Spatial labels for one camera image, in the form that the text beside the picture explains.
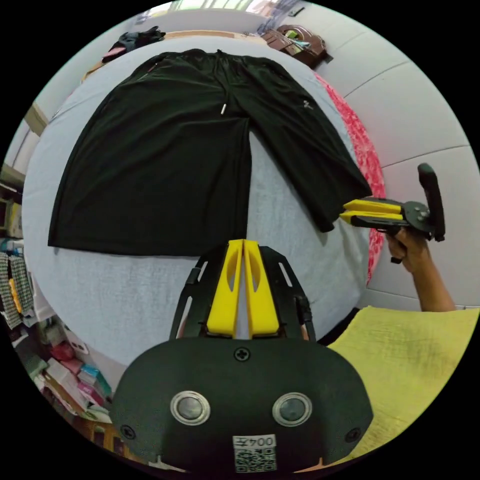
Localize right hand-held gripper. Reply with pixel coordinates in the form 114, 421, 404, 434
338, 199, 439, 242

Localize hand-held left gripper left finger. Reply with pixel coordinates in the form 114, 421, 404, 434
206, 239, 244, 337

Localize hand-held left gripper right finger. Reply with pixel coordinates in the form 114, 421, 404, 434
243, 239, 281, 339

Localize person's right forearm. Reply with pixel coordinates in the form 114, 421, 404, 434
406, 254, 457, 313

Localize black shorts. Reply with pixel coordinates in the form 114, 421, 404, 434
47, 47, 373, 258

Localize person's right hand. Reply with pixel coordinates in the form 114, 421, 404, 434
386, 227, 433, 274

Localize bed with light blue sheet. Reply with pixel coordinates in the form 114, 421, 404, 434
21, 29, 388, 378

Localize shelf with boxes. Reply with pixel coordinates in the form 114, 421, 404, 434
0, 163, 115, 453

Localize brown wooden shelf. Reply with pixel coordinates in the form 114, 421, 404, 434
261, 24, 334, 71

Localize checked cloth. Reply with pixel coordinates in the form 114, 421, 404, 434
0, 250, 35, 331

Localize pile of clothes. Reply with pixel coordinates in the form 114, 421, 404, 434
101, 25, 167, 63

